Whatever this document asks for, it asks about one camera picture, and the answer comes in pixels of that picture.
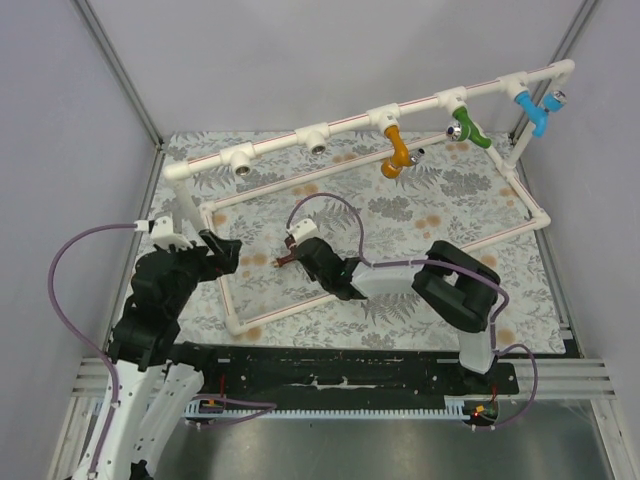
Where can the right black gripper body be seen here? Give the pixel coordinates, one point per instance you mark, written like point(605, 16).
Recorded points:
point(301, 252)

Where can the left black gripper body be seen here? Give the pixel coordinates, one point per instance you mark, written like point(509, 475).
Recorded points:
point(211, 255)

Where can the brown water faucet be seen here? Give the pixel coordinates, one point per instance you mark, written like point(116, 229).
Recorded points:
point(289, 257)

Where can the white PVC pipe frame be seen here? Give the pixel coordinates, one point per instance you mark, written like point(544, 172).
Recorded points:
point(360, 130)

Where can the orange water faucet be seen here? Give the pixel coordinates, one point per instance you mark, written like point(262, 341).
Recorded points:
point(402, 157)

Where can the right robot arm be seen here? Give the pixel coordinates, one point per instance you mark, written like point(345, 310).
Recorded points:
point(460, 289)

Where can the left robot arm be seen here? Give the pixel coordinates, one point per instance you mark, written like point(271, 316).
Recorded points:
point(152, 377)

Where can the green water faucet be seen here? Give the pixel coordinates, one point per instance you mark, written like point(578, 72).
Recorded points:
point(463, 128)

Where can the blue water faucet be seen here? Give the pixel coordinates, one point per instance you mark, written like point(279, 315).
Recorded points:
point(538, 115)

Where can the floral patterned table mat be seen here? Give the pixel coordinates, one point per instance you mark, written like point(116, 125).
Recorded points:
point(345, 240)

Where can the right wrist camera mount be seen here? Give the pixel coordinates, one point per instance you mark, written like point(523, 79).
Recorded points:
point(301, 231)

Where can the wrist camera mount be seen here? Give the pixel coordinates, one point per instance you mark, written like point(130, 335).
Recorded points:
point(301, 231)
point(165, 232)

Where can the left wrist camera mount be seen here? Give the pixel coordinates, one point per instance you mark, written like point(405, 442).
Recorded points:
point(165, 232)

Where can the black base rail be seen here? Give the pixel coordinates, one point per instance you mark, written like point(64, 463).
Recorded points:
point(342, 377)

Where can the white slotted cable duct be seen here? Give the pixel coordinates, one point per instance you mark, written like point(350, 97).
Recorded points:
point(205, 409)

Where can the aluminium frame profile left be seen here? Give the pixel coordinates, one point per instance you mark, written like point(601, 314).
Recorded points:
point(106, 48)

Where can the aluminium frame profile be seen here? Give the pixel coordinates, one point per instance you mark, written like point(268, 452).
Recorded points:
point(575, 30)
point(106, 48)

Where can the aluminium frame profile right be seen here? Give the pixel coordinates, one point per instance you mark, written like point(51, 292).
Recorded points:
point(575, 30)

